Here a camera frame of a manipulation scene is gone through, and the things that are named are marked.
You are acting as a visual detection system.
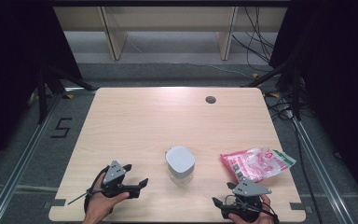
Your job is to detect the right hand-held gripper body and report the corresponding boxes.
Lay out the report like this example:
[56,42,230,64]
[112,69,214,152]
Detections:
[221,178,273,223]

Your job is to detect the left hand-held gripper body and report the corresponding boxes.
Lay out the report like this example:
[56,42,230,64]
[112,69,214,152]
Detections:
[101,160,141,200]

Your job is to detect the pink and green plastic bag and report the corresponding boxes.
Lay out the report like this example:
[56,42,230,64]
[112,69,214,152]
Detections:
[219,147,297,184]

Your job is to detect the glass jar with white lid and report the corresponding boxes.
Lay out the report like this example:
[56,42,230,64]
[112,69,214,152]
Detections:
[164,145,196,187]

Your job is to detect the person's right hand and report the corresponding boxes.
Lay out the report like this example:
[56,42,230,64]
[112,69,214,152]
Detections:
[227,193,276,224]

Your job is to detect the person's left hand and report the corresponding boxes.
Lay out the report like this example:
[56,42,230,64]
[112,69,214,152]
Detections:
[83,181,131,224]

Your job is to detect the grey zip tie tail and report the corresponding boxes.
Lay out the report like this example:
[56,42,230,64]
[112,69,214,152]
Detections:
[67,190,91,206]

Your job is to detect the black tripod stand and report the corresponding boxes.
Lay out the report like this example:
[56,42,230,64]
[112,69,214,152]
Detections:
[241,58,303,121]
[36,64,98,125]

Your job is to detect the black curtain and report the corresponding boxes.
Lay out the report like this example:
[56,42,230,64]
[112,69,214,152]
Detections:
[269,0,358,204]
[0,0,84,175]

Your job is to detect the light wooden office desk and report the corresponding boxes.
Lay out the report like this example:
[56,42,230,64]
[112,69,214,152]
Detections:
[53,6,288,62]

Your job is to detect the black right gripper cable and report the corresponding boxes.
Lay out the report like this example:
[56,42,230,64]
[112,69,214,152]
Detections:
[225,194,280,224]

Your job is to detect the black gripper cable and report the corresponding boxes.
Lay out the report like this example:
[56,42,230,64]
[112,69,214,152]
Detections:
[83,165,110,215]
[225,194,280,224]

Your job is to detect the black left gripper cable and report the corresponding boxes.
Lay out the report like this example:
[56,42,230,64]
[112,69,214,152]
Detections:
[83,165,110,215]

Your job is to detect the black floor cable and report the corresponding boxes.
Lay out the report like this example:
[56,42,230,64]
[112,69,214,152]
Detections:
[266,92,324,224]

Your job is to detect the aluminium floor rail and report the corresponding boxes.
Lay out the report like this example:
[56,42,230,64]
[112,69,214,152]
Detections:
[291,117,358,224]
[0,92,63,224]

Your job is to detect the black cable bundle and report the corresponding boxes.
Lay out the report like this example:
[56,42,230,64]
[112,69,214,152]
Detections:
[231,6,276,73]

